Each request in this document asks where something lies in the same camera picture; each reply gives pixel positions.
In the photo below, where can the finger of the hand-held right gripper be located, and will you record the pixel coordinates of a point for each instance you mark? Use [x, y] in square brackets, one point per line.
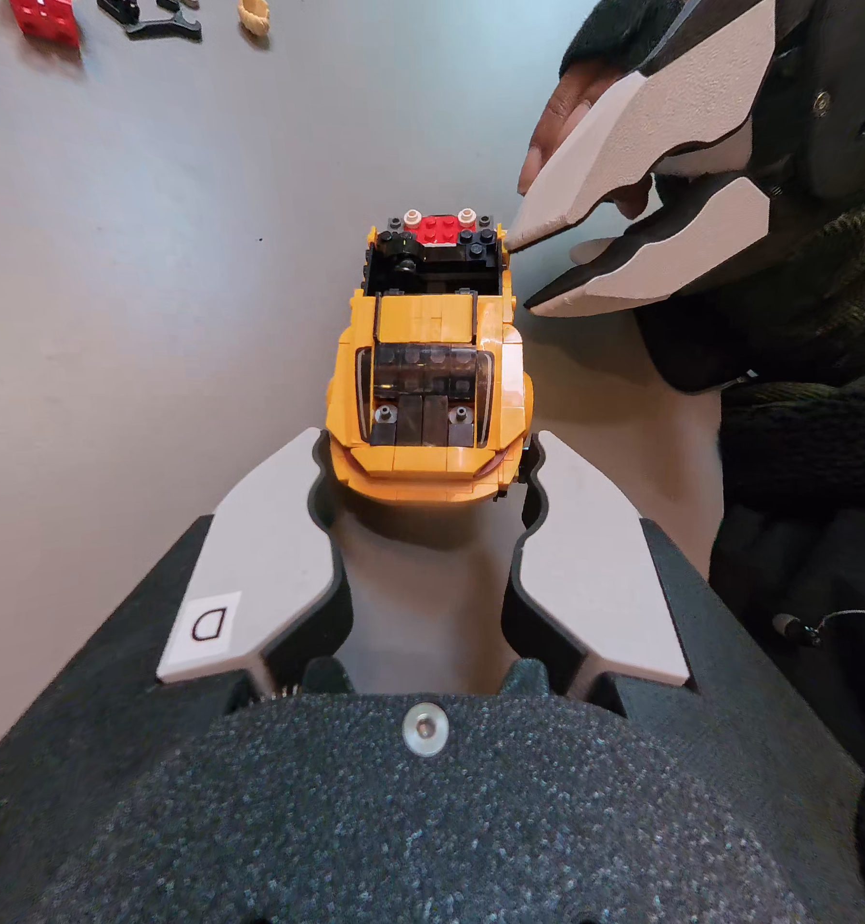
[706, 245]
[663, 101]

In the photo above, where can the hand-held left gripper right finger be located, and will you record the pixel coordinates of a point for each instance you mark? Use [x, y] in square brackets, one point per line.
[598, 577]

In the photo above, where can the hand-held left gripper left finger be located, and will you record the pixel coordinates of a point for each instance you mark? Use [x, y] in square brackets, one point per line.
[259, 577]

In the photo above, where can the yellow lego car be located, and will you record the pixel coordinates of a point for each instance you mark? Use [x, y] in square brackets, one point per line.
[432, 325]

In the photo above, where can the pile of small lego pieces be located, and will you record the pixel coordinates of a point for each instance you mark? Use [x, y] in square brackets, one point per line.
[165, 25]

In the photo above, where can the tan lego hair piece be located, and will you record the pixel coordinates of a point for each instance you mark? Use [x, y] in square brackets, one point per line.
[254, 16]

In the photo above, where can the red lego minifigure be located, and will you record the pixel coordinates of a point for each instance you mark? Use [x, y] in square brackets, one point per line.
[46, 18]

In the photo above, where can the person's right hand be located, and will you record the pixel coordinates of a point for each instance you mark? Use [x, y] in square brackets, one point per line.
[577, 101]

